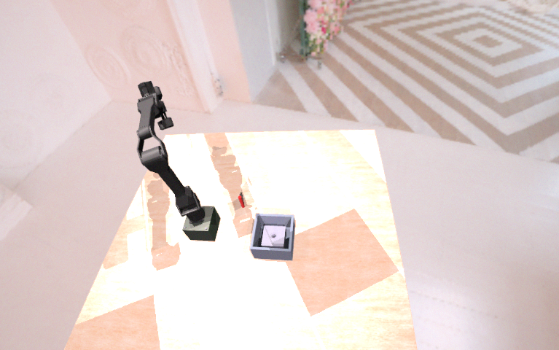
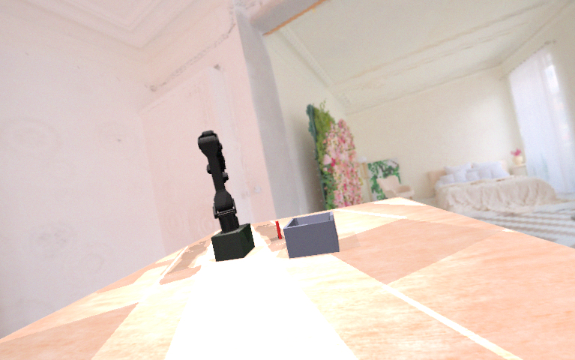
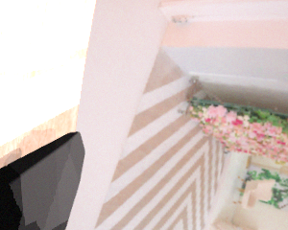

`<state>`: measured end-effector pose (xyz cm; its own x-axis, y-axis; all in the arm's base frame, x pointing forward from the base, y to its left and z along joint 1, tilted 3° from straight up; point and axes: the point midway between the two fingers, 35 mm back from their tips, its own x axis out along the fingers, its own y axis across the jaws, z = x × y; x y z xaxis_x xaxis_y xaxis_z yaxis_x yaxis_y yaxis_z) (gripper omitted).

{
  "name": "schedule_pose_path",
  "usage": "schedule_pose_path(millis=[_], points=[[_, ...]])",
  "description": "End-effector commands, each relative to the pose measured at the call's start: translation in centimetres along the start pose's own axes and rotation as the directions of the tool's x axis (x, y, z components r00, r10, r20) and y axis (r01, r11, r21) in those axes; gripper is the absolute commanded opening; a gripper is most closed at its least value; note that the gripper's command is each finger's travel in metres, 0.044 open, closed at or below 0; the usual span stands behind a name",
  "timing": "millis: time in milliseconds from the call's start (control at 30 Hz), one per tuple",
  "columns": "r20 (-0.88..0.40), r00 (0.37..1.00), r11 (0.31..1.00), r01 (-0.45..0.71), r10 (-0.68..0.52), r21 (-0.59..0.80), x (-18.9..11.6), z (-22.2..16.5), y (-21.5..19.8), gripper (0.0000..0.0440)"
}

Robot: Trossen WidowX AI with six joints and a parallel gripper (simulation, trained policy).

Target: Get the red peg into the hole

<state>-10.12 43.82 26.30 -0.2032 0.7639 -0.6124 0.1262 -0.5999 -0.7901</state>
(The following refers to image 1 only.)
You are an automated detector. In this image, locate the white square plate with hole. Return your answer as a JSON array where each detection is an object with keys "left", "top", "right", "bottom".
[{"left": 261, "top": 226, "right": 286, "bottom": 249}]

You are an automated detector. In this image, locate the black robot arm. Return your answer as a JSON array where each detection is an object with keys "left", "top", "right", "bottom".
[{"left": 136, "top": 81, "right": 205, "bottom": 224}]

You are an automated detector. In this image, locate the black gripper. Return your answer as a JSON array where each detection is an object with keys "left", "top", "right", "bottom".
[{"left": 154, "top": 86, "right": 174, "bottom": 131}]

